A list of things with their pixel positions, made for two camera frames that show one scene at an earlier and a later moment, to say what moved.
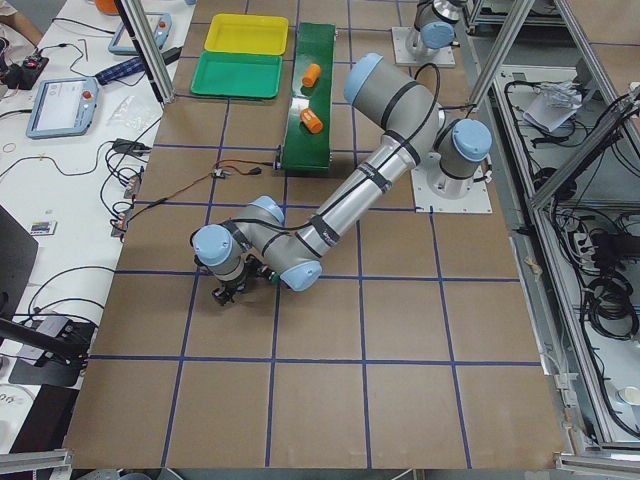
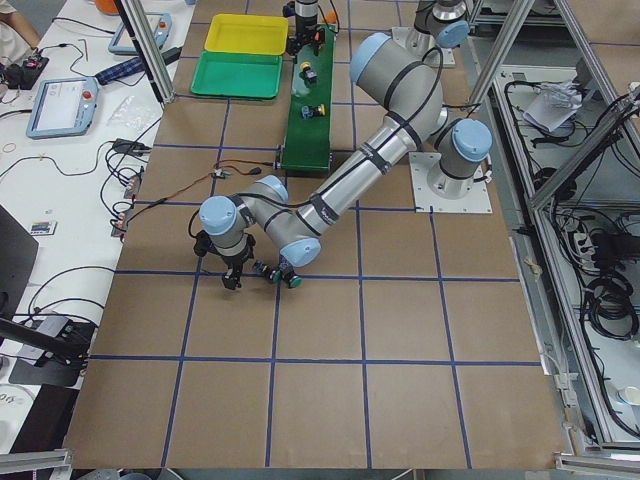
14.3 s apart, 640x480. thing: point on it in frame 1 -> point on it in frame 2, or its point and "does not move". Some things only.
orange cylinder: (312, 75) -> (330, 17)
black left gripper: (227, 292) -> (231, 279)
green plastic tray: (237, 74) does not move
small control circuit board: (219, 173) does not move
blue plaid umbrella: (128, 68) does not move
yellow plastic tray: (248, 34) does not move
